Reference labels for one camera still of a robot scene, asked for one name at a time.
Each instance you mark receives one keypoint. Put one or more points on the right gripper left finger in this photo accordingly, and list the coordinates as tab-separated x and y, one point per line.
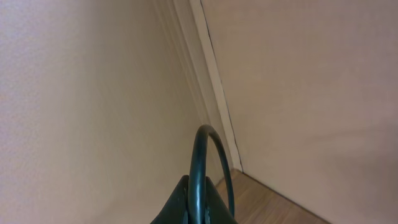
175	210

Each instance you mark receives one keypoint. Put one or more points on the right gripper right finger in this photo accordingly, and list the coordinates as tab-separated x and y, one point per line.
216	212

